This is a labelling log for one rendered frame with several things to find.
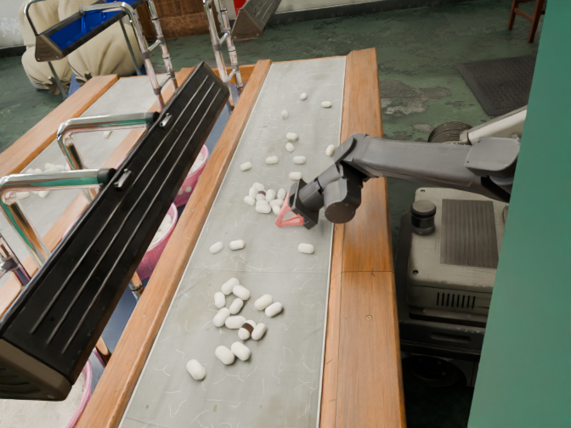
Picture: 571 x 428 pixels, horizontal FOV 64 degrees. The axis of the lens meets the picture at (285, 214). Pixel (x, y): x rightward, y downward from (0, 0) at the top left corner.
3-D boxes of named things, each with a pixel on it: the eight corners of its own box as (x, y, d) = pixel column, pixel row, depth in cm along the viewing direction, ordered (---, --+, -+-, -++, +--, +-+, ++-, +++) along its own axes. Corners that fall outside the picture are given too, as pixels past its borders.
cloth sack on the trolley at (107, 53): (158, 58, 398) (144, 12, 375) (127, 92, 340) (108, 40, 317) (98, 64, 407) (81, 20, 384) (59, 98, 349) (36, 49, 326)
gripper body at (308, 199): (288, 211, 91) (313, 190, 87) (294, 182, 99) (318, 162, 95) (311, 229, 93) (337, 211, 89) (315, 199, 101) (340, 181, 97)
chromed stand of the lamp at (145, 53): (189, 112, 176) (152, -14, 149) (172, 137, 160) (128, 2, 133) (144, 115, 179) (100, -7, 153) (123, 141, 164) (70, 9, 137)
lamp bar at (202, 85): (231, 96, 86) (223, 58, 82) (66, 405, 38) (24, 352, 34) (191, 99, 88) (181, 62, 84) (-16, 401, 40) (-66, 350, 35)
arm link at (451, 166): (587, 179, 52) (530, 131, 47) (563, 223, 52) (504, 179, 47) (381, 154, 91) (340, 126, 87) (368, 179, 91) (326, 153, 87)
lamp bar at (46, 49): (145, 2, 172) (139, -19, 168) (62, 60, 124) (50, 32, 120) (127, 4, 174) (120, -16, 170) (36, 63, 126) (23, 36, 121)
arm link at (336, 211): (385, 154, 88) (352, 132, 85) (394, 194, 80) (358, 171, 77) (344, 192, 95) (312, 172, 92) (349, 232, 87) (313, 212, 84)
